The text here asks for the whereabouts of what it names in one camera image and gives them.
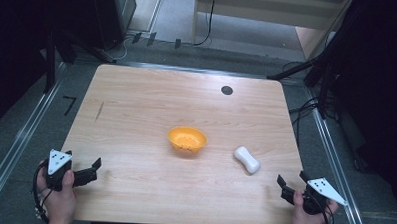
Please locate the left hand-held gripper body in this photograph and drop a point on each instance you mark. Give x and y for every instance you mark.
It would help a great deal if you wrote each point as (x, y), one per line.
(56, 162)

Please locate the black metal stand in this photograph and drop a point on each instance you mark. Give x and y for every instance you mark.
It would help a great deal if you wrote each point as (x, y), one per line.
(321, 73)
(50, 60)

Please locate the orange plastic bowl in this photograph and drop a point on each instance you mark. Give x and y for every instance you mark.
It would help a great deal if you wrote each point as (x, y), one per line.
(187, 139)

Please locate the black cabinet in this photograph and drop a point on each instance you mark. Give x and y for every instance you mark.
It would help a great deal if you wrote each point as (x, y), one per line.
(113, 15)

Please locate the silver metal floor rail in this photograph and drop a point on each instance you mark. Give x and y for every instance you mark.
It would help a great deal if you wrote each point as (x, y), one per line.
(194, 69)
(22, 137)
(338, 163)

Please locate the pale wooden shelf unit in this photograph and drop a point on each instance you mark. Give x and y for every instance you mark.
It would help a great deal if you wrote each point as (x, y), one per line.
(266, 9)

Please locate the person's left hand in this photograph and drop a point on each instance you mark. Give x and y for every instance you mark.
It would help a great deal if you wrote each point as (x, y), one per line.
(60, 205)

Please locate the dark round table grommet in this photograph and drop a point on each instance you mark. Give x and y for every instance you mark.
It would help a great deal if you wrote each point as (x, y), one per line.
(227, 90)

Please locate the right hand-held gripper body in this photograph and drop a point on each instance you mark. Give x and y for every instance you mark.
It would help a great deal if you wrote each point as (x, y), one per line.
(323, 191)

